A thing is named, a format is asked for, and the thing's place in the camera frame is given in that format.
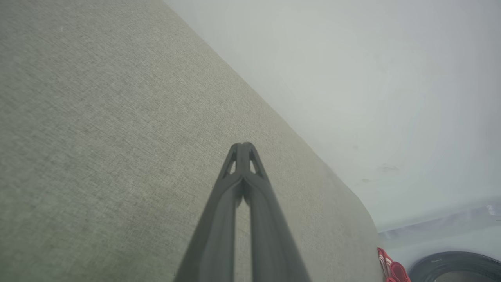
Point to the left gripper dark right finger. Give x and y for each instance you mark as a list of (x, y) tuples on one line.
[(274, 239)]

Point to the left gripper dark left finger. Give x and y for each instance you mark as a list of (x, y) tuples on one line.
[(215, 231)]

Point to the red and white garment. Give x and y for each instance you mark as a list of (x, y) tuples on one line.
[(393, 270)]

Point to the grey fabric sofa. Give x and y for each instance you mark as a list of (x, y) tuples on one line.
[(117, 137)]

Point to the white washing machine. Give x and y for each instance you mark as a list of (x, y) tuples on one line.
[(438, 235)]

